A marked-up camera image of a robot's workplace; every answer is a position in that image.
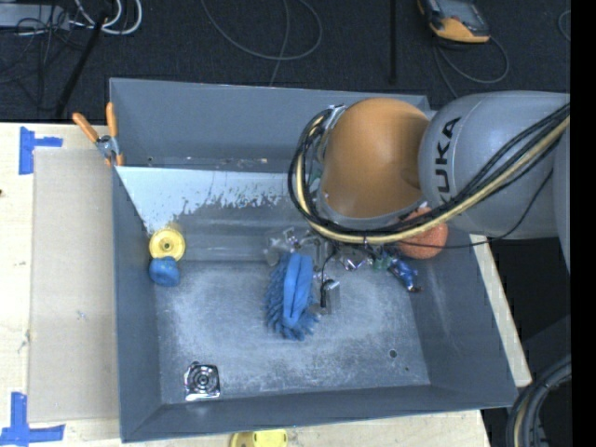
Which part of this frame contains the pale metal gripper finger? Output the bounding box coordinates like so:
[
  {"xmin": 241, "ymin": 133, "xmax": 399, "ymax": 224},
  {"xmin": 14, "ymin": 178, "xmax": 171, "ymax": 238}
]
[
  {"xmin": 265, "ymin": 231, "xmax": 302, "ymax": 267},
  {"xmin": 324, "ymin": 278, "xmax": 342, "ymax": 316}
]

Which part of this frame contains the blue chenille cleaning mitt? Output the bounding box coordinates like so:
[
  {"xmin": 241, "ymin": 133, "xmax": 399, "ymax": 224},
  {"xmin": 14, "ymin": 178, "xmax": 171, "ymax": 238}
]
[{"xmin": 261, "ymin": 251, "xmax": 322, "ymax": 342}]

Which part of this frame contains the blue toy figure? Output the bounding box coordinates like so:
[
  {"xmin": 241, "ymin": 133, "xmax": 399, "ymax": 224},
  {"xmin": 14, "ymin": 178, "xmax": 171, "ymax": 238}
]
[{"xmin": 385, "ymin": 254, "xmax": 422, "ymax": 293}]

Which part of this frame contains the orange sponge ball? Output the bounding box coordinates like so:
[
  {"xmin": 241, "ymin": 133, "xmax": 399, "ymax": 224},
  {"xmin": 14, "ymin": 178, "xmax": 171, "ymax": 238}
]
[{"xmin": 396, "ymin": 206, "xmax": 450, "ymax": 261}]

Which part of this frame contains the grey metal bin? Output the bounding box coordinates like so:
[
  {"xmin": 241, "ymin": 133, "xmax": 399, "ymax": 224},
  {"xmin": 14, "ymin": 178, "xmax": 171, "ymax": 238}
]
[{"xmin": 107, "ymin": 76, "xmax": 521, "ymax": 444}]

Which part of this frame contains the yellow plastic cup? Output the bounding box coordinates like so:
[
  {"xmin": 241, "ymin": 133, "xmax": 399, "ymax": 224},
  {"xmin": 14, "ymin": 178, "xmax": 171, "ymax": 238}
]
[{"xmin": 148, "ymin": 227, "xmax": 187, "ymax": 263}]

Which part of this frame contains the blue ball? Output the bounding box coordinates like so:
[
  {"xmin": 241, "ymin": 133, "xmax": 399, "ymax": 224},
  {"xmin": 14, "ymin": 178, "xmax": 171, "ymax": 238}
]
[{"xmin": 148, "ymin": 255, "xmax": 182, "ymax": 288}]

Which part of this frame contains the clear square glass dish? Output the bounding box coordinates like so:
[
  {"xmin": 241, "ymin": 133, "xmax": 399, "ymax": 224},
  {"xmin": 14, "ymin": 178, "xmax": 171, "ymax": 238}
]
[{"xmin": 183, "ymin": 361, "xmax": 222, "ymax": 401}]

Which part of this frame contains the pale wood board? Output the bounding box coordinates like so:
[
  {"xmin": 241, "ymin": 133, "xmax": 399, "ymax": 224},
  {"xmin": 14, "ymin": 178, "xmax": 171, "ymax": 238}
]
[{"xmin": 26, "ymin": 148, "xmax": 121, "ymax": 424}]

